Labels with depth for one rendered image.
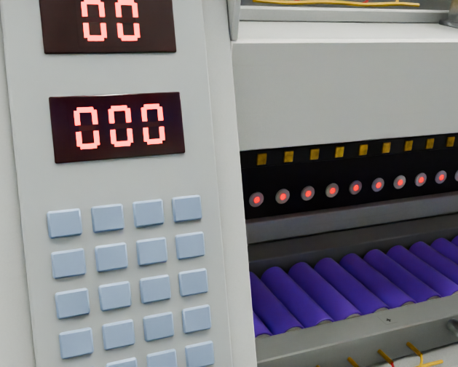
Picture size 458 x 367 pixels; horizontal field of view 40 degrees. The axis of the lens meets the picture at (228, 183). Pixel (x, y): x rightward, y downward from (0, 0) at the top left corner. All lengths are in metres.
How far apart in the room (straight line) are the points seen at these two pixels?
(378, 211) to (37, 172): 0.32
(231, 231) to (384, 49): 0.10
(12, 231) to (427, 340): 0.26
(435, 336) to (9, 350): 0.26
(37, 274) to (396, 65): 0.17
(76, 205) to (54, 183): 0.01
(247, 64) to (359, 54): 0.05
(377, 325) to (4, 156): 0.23
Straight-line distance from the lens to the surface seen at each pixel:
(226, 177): 0.24
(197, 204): 0.23
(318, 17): 0.32
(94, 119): 0.22
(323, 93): 0.27
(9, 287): 0.22
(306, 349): 0.34
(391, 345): 0.38
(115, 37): 0.22
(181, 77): 0.23
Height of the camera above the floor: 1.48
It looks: 3 degrees down
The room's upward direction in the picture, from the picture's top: 5 degrees counter-clockwise
